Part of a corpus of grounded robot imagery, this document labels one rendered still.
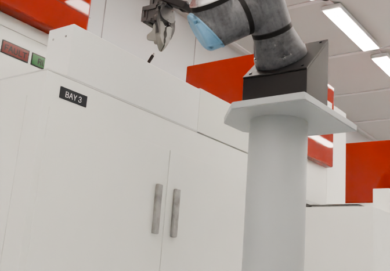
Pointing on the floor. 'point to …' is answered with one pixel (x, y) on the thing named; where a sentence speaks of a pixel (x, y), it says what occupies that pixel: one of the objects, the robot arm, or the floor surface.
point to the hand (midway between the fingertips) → (162, 47)
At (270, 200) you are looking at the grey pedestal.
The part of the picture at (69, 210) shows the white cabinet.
